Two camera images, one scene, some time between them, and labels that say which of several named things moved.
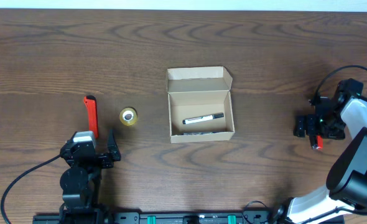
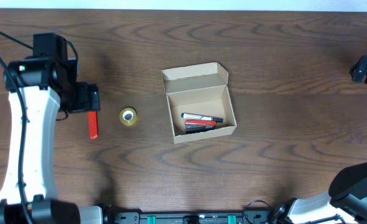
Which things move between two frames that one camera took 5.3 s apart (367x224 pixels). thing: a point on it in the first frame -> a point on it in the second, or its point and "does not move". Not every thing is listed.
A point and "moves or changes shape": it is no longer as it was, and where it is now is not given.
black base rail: (106, 217) does not move
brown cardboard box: (196, 92) does not move
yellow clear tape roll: (128, 116) does not move
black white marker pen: (202, 118) moves or changes shape
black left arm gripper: (102, 158) -> (90, 101)
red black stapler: (319, 144) -> (195, 126)
